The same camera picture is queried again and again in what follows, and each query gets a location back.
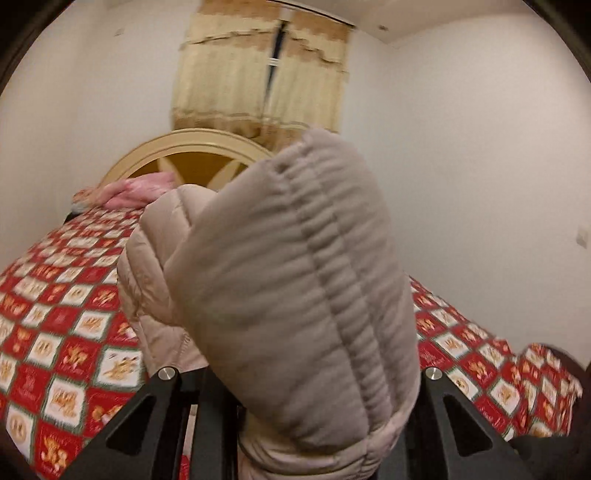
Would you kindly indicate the red checkered printed bedspread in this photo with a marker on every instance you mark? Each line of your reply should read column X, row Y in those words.
column 69, row 323

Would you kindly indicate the beige quilted puffer jacket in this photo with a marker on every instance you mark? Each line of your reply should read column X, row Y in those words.
column 286, row 286

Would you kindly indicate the dark window pane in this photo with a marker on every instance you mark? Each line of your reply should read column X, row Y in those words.
column 273, row 64

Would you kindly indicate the pink crumpled blanket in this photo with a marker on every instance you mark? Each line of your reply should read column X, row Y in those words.
column 134, row 190

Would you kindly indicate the dark cloth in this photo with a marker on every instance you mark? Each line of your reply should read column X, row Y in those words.
column 554, row 457

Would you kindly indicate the cream wooden headboard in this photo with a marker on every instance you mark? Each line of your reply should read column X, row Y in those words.
column 194, row 159

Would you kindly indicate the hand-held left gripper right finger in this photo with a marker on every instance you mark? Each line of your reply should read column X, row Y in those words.
column 431, row 415

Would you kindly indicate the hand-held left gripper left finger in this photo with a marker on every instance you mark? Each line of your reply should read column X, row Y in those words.
column 171, row 415

